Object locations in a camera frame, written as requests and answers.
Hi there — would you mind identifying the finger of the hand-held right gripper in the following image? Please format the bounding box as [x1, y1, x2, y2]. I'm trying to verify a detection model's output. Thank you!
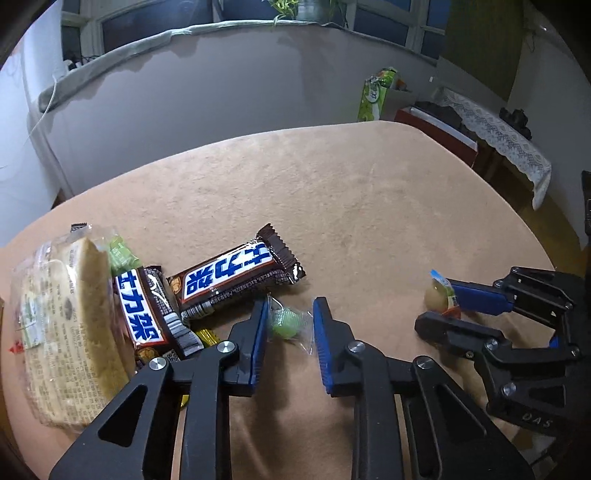
[414, 311, 583, 428]
[448, 266, 578, 345]

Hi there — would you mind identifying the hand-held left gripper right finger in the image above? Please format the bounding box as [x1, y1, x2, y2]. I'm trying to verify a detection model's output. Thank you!
[312, 296, 533, 480]

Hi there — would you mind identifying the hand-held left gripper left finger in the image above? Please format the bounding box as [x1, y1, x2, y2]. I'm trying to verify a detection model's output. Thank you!
[48, 295, 271, 480]

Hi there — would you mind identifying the yellow jelly cup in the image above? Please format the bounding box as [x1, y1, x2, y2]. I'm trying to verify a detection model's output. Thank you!
[424, 270, 462, 319]

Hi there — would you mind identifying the green jelly candy clear wrapper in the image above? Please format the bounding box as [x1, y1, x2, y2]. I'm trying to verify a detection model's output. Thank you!
[265, 298, 317, 356]

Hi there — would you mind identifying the large brown chocolate bar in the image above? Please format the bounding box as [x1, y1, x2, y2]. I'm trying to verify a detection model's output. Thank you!
[167, 224, 307, 324]

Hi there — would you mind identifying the small brown chocolate bar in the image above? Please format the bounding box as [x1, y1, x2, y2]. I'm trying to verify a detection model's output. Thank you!
[113, 265, 205, 361]

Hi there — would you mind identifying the clear bread packet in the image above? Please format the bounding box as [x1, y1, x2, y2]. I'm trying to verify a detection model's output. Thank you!
[10, 224, 139, 428]

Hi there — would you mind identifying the yellow wrapped candy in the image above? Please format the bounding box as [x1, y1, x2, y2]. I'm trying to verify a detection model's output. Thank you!
[194, 328, 223, 348]

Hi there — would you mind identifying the gold wrapped candy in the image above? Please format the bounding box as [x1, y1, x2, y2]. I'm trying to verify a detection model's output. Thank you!
[134, 345, 178, 370]

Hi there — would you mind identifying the green wrapped candy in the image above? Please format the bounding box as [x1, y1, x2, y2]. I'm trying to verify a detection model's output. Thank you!
[107, 234, 144, 273]

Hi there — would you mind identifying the side table with lace cloth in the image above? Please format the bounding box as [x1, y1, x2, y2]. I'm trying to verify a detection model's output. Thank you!
[436, 88, 552, 210]

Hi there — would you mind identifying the red cabinet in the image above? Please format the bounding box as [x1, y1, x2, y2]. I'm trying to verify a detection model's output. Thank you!
[394, 106, 478, 168]

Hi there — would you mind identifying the black bag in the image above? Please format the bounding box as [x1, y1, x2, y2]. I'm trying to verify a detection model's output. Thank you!
[413, 100, 463, 131]

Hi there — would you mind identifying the green snack box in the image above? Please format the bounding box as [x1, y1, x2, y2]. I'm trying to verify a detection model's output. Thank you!
[358, 68, 400, 123]

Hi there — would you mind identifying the dark green curtain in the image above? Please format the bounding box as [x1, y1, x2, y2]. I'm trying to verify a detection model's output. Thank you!
[438, 0, 526, 99]

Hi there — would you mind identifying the grey windowsill pad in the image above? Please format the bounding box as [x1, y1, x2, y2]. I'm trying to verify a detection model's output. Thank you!
[38, 21, 352, 114]

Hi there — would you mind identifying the green potted plant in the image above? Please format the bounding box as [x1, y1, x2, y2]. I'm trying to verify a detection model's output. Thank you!
[265, 0, 347, 27]

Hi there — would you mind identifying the black camera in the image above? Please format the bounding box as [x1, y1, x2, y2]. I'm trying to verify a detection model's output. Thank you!
[499, 108, 532, 139]

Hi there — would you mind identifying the white window frame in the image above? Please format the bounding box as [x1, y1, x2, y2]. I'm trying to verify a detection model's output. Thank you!
[62, 0, 445, 62]

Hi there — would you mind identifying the white cable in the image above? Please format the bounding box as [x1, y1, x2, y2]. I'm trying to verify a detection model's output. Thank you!
[0, 69, 70, 171]

